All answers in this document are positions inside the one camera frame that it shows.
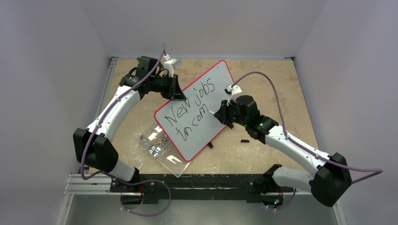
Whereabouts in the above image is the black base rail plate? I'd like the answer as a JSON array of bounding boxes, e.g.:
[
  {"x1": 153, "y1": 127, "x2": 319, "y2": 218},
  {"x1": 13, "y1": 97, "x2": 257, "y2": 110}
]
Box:
[{"x1": 110, "y1": 173, "x2": 293, "y2": 204}]

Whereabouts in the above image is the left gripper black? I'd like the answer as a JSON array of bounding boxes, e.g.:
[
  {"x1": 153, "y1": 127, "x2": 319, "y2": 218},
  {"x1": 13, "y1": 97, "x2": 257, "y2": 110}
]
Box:
[{"x1": 149, "y1": 73, "x2": 185, "y2": 100}]

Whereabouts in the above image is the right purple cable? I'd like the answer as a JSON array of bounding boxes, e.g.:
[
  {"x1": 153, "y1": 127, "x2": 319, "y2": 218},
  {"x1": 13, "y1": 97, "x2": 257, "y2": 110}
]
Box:
[{"x1": 231, "y1": 71, "x2": 383, "y2": 184}]

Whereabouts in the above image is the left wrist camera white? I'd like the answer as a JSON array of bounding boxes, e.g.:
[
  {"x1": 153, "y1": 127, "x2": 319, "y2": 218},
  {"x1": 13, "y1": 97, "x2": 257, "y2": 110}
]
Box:
[{"x1": 163, "y1": 54, "x2": 182, "y2": 77}]

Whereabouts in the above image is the pink framed whiteboard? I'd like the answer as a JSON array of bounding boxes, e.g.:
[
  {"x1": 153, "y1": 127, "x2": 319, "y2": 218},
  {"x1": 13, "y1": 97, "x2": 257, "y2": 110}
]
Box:
[{"x1": 154, "y1": 60, "x2": 234, "y2": 161}]

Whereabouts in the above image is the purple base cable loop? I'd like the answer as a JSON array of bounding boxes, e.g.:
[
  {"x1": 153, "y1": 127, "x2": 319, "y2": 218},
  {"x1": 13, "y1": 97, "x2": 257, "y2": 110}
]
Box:
[{"x1": 120, "y1": 177, "x2": 172, "y2": 218}]

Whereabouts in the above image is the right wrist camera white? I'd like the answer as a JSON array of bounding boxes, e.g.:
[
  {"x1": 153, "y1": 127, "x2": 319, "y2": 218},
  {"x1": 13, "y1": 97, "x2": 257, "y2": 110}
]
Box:
[{"x1": 225, "y1": 85, "x2": 243, "y2": 106}]

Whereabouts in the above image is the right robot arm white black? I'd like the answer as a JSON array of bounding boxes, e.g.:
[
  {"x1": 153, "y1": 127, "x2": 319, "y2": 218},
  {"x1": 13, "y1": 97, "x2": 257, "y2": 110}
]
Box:
[{"x1": 213, "y1": 95, "x2": 353, "y2": 207}]

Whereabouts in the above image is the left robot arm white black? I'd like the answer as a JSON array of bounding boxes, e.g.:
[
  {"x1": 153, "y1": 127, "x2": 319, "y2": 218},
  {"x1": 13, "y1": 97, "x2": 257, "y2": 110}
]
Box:
[{"x1": 73, "y1": 53, "x2": 186, "y2": 192}]

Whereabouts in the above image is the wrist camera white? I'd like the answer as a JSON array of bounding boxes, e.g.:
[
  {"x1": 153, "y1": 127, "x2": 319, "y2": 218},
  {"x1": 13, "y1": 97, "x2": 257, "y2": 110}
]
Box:
[
  {"x1": 225, "y1": 85, "x2": 243, "y2": 106},
  {"x1": 163, "y1": 54, "x2": 182, "y2": 77}
]

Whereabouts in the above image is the clear plastic screw box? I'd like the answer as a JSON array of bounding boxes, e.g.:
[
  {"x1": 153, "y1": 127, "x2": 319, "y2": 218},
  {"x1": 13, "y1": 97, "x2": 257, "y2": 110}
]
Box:
[{"x1": 139, "y1": 122, "x2": 190, "y2": 178}]

